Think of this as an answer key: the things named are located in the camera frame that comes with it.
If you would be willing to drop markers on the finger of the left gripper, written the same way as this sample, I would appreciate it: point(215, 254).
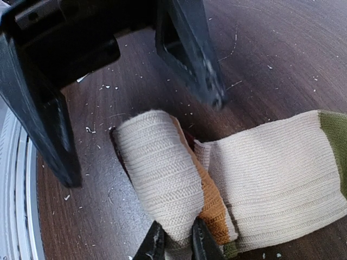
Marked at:
point(184, 44)

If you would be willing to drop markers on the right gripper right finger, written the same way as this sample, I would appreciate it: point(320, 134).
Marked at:
point(204, 246)

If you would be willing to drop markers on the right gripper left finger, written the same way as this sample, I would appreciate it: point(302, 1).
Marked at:
point(153, 245)

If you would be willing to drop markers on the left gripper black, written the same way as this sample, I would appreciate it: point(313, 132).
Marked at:
point(45, 42)

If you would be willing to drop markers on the cream striped knitted sock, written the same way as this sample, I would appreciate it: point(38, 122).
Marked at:
point(257, 188)

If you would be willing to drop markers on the aluminium front rail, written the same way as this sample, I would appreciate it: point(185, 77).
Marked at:
point(20, 226)

